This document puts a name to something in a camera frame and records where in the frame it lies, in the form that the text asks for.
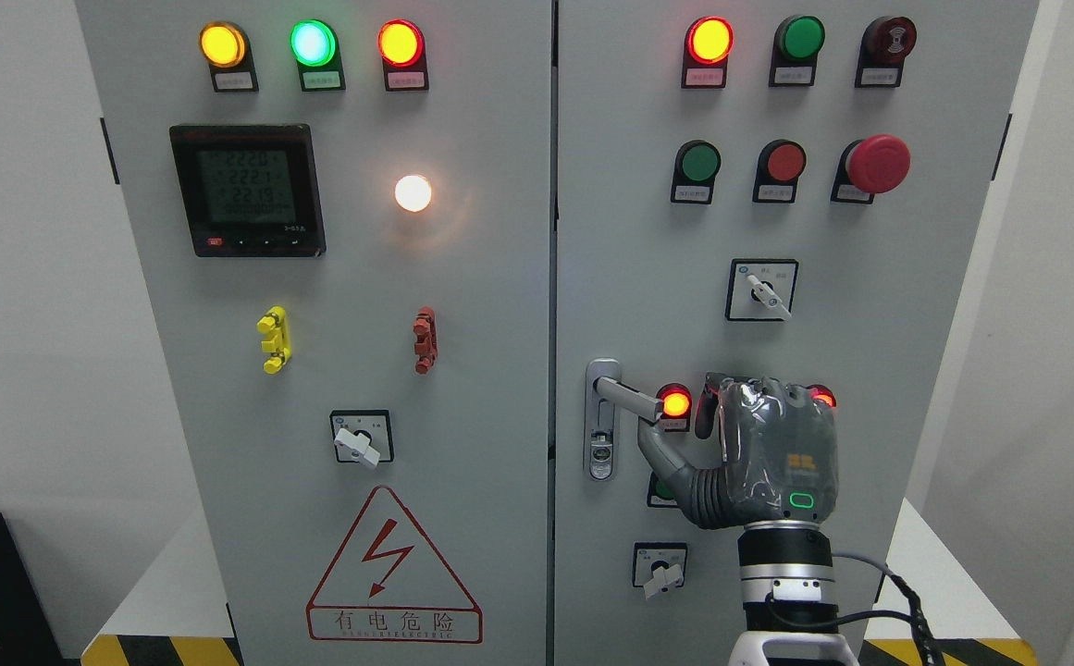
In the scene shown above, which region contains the red electric hazard warning sticker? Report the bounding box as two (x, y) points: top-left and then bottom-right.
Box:
(305, 486), (483, 645)

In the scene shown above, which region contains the lower white selector switch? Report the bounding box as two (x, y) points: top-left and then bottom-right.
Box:
(632, 541), (688, 600)

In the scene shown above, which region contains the orange indicator light middle left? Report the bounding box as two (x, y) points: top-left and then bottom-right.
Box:
(656, 383), (692, 433)

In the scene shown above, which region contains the yellow indicator light top left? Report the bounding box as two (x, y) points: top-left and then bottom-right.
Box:
(199, 20), (259, 93)

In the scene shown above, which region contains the red terminal connector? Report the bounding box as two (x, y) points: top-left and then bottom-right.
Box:
(413, 306), (438, 376)

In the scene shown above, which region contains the orange indicator light left door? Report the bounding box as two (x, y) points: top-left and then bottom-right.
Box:
(377, 18), (429, 92)

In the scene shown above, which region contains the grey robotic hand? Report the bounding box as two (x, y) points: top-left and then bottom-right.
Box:
(637, 372), (838, 530)

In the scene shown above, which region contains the silver door swing handle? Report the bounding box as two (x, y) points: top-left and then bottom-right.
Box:
(584, 358), (664, 481)

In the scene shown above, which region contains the dark red buzzer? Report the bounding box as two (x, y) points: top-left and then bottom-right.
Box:
(855, 16), (918, 89)

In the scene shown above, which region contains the red emergency stop mushroom button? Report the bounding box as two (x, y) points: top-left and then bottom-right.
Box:
(830, 134), (910, 205)

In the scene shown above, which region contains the right grey cabinet door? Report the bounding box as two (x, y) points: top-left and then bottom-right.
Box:
(550, 1), (1039, 665)

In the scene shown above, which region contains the red push button upper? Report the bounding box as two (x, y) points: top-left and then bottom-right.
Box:
(752, 140), (807, 204)

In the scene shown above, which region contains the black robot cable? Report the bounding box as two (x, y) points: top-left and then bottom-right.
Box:
(763, 552), (947, 666)

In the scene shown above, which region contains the orange indicator light right door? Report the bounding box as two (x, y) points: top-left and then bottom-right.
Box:
(680, 16), (735, 89)

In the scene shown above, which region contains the left grey cabinet door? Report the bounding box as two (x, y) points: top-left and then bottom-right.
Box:
(77, 1), (552, 665)

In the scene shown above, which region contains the yellow terminal connector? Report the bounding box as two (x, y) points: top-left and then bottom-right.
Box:
(256, 306), (292, 375)

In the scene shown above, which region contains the black digital power meter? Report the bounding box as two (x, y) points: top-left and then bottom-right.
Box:
(169, 124), (326, 257)

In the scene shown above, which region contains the grey cabinet door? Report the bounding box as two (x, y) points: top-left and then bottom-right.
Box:
(550, 1), (1039, 665)
(77, 1), (552, 665)

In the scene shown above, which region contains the green push button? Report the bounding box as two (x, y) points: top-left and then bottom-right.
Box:
(669, 140), (722, 205)
(645, 472), (679, 509)

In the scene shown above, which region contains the orange indicator light middle right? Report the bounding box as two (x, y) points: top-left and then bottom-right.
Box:
(807, 383), (837, 409)

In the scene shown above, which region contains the green push button lower left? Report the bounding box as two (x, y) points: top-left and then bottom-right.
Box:
(645, 472), (679, 509)

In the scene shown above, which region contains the white lit indicator light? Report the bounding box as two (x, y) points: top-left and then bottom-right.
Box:
(394, 173), (434, 214)

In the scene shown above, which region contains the green indicator light top right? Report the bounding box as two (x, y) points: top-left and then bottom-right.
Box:
(769, 14), (827, 87)

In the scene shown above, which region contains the green lit indicator light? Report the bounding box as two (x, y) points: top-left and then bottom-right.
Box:
(289, 18), (346, 92)

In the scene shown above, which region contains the green push button upper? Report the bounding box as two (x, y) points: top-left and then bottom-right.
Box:
(669, 140), (722, 205)

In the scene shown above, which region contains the left door white selector switch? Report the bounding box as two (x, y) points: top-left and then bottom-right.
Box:
(329, 409), (394, 469)

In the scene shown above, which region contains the upper right white selector switch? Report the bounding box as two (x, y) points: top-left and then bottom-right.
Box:
(725, 258), (799, 322)

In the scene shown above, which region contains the orange indicator light door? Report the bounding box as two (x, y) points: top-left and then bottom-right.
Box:
(377, 18), (429, 92)
(680, 16), (735, 89)

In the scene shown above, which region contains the white platform with hazard stripes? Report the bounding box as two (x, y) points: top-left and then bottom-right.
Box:
(79, 502), (1037, 665)

